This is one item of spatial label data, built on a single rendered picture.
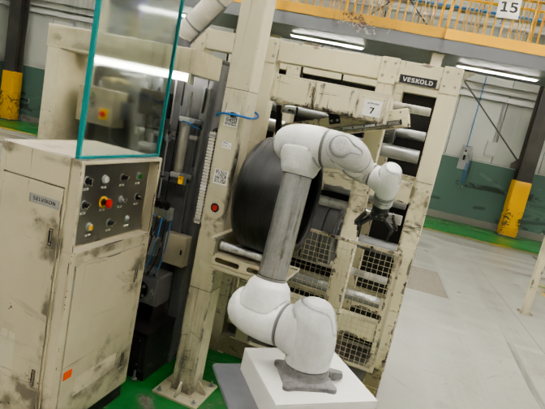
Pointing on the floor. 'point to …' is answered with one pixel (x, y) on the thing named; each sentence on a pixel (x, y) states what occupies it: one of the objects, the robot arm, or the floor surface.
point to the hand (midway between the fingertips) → (372, 235)
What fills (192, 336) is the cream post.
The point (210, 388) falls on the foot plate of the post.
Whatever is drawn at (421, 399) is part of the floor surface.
